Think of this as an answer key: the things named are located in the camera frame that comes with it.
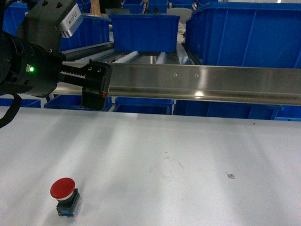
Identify small blue bin centre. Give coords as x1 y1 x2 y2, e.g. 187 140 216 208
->
109 14 180 53

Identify red mushroom push button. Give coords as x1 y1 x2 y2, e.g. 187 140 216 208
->
50 178 82 218

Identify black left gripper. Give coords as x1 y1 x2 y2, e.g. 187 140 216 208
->
11 42 112 111

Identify white roller track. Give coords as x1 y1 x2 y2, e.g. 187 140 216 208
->
90 50 167 64

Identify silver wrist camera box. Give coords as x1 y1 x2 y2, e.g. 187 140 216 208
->
56 3 83 38

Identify large blue bin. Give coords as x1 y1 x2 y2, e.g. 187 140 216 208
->
2 2 110 51
186 2 301 69

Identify stainless steel shelf rail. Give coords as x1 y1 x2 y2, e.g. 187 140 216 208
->
53 62 301 106

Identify blue bin under shelf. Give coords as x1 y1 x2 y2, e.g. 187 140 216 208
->
114 97 174 115

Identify large blue bin left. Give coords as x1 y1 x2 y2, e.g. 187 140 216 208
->
2 2 110 51

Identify large blue bin right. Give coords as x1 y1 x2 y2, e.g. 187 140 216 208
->
186 2 301 69

